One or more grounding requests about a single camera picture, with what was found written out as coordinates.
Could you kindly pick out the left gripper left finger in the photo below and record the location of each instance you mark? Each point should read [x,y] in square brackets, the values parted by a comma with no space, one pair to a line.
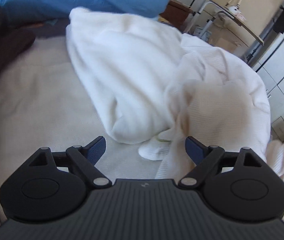
[51,185]

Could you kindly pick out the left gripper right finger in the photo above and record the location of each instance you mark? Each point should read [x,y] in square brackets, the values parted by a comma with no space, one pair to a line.
[237,185]

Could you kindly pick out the cream jacket with green trim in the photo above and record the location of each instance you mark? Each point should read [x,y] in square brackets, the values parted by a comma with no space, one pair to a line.
[219,100]

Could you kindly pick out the blue striped bed sheet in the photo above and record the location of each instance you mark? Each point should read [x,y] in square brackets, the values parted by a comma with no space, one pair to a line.
[43,103]

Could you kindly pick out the brown paper bag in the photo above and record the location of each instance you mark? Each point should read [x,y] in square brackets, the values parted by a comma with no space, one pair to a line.
[225,39]

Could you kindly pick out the white folded garment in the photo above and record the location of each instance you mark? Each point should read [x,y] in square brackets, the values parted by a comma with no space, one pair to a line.
[125,62]

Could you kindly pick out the rolling overbed table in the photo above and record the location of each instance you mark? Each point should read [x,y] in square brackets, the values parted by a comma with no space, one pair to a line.
[223,10]

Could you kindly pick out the wooden nightstand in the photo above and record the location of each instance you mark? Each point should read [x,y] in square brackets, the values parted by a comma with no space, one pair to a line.
[176,13]

